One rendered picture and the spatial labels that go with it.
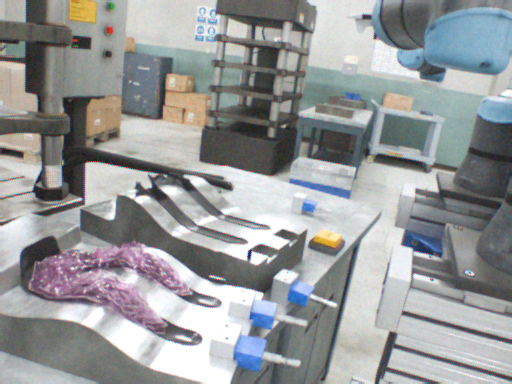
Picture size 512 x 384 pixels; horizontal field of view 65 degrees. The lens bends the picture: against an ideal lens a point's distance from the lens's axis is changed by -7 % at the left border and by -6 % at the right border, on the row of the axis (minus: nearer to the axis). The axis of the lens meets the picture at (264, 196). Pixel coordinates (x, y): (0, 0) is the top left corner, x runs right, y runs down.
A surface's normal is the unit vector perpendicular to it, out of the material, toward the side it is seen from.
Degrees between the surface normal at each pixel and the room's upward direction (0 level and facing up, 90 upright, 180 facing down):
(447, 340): 90
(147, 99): 90
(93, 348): 90
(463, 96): 90
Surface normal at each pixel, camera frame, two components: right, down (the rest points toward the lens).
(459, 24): -0.65, 0.18
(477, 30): -0.30, 0.29
